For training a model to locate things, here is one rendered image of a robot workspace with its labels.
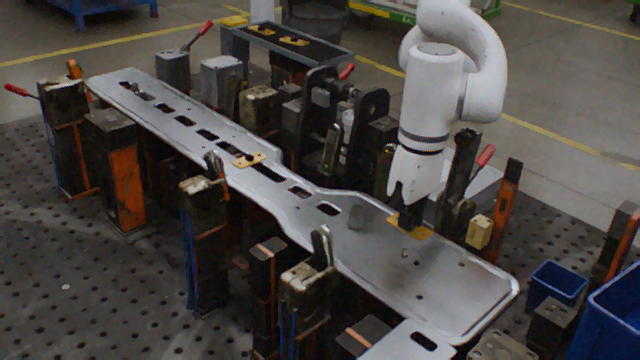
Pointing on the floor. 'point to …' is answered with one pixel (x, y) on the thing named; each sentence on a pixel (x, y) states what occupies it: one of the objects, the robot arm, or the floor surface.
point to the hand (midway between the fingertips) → (410, 216)
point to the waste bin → (316, 17)
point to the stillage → (98, 8)
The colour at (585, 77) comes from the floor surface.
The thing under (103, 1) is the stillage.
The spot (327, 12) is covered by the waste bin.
